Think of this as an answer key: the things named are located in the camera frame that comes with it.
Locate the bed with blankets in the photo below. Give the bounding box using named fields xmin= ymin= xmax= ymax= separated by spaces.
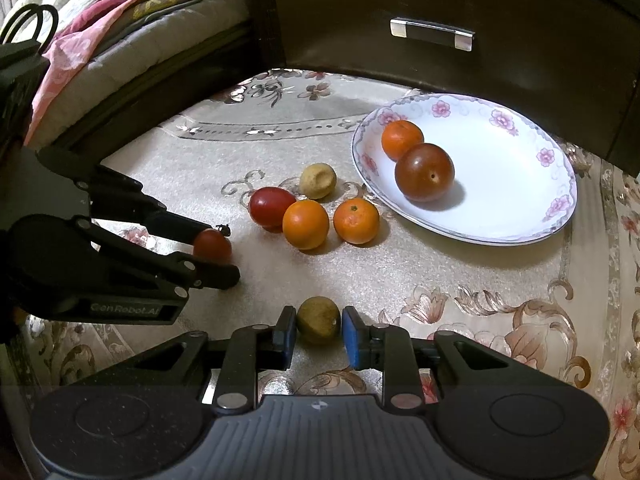
xmin=24 ymin=0 xmax=251 ymax=147

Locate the small red cherry tomato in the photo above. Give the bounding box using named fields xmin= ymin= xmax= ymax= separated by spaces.
xmin=193 ymin=229 xmax=233 ymax=265

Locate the large dark red tomato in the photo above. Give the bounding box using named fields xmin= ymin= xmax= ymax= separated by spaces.
xmin=394 ymin=143 xmax=456 ymax=203

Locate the tan round fruit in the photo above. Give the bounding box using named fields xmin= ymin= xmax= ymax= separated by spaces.
xmin=299 ymin=162 xmax=337 ymax=200

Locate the dark bed frame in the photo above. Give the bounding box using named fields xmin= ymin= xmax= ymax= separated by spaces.
xmin=62 ymin=22 xmax=283 ymax=163

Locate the grey quilted mattress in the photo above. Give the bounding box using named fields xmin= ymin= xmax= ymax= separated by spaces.
xmin=44 ymin=0 xmax=252 ymax=128

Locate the brown-green round fruit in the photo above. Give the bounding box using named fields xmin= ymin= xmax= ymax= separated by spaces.
xmin=296 ymin=296 xmax=342 ymax=346

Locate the white floral plate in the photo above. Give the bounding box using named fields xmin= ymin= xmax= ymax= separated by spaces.
xmin=350 ymin=93 xmax=579 ymax=247

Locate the oblong red tomato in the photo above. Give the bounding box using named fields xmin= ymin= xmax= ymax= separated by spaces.
xmin=248 ymin=186 xmax=298 ymax=231

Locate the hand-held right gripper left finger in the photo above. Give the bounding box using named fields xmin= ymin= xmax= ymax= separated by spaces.
xmin=128 ymin=305 xmax=299 ymax=414

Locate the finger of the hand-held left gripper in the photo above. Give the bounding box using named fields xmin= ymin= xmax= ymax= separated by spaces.
xmin=36 ymin=147 xmax=213 ymax=251
xmin=74 ymin=215 xmax=242 ymax=303

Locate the dark wooden cabinet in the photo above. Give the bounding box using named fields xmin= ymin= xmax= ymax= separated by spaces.
xmin=244 ymin=0 xmax=640 ymax=183

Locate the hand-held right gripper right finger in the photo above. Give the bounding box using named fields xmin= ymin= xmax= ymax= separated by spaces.
xmin=341 ymin=305 xmax=547 ymax=411

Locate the orange tangerine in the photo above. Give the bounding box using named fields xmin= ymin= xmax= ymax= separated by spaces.
xmin=333 ymin=198 xmax=381 ymax=245
xmin=282 ymin=199 xmax=331 ymax=251
xmin=381 ymin=119 xmax=425 ymax=162

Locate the metal drawer handle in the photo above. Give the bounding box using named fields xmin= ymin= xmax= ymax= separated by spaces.
xmin=389 ymin=18 xmax=475 ymax=52

